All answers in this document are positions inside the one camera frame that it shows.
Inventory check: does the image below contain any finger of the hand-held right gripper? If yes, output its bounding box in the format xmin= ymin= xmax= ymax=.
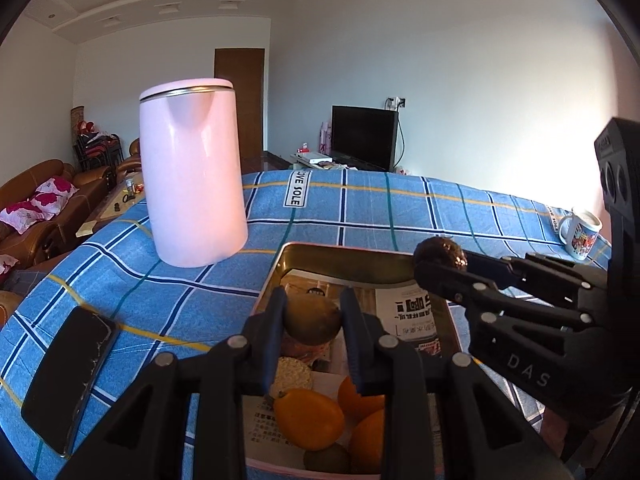
xmin=466 ymin=253 xmax=609 ymax=307
xmin=413 ymin=257 xmax=597 ymax=327

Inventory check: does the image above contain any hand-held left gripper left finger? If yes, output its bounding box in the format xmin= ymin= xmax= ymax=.
xmin=55 ymin=289 xmax=288 ymax=480

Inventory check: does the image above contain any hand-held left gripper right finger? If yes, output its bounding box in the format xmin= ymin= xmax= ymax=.
xmin=340 ymin=290 xmax=571 ymax=480

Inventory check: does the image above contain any brown kiwi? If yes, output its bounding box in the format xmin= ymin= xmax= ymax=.
xmin=285 ymin=292 xmax=343 ymax=346

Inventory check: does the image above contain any round beige biscuit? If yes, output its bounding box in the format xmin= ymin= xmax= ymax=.
xmin=270 ymin=357 xmax=313 ymax=396

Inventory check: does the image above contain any pink printed tin box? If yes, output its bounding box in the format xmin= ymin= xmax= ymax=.
xmin=240 ymin=242 xmax=463 ymax=480

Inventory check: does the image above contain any small round orange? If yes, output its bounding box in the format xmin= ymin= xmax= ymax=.
xmin=337 ymin=376 xmax=387 ymax=421

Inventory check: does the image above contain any oval orange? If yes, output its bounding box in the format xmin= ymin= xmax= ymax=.
xmin=272 ymin=389 xmax=346 ymax=451

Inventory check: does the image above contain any large round orange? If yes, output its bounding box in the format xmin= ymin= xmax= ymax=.
xmin=348 ymin=408 xmax=386 ymax=476

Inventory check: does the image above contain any printed paper leaflet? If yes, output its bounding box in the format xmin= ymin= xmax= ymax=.
xmin=245 ymin=270 xmax=446 ymax=476

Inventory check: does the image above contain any white cartoon print mug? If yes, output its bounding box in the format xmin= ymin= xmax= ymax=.
xmin=558 ymin=208 xmax=603 ymax=261

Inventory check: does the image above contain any blue plaid tablecloth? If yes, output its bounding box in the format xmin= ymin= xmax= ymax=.
xmin=0 ymin=167 xmax=613 ymax=480

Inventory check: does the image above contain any white box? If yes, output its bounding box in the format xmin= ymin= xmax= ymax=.
xmin=292 ymin=152 xmax=333 ymax=168

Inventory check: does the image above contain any black television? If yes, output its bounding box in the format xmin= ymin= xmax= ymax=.
xmin=331 ymin=105 xmax=400 ymax=173

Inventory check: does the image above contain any pink electric kettle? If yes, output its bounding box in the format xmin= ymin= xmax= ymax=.
xmin=138 ymin=78 xmax=249 ymax=268

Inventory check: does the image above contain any wooden coffee table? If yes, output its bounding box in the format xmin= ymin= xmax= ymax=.
xmin=76 ymin=170 xmax=148 ymax=238

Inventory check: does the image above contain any brown leather armchair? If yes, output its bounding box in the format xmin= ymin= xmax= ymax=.
xmin=116 ymin=138 xmax=143 ymax=181

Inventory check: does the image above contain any brown wooden door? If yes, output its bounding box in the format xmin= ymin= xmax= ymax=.
xmin=214 ymin=48 xmax=265 ymax=173

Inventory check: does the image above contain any black smartphone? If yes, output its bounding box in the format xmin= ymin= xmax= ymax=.
xmin=21 ymin=306 xmax=117 ymax=457

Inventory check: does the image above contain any brown leather sofa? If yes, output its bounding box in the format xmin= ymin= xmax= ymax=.
xmin=0 ymin=159 xmax=118 ymax=281

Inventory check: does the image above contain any stack of dark chairs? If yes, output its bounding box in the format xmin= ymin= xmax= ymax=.
xmin=72 ymin=130 xmax=123 ymax=171

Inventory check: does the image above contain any pink floral cushion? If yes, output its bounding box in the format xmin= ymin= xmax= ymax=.
xmin=0 ymin=176 xmax=80 ymax=233

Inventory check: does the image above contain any black power cable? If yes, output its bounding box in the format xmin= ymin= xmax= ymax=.
xmin=395 ymin=107 xmax=407 ymax=173

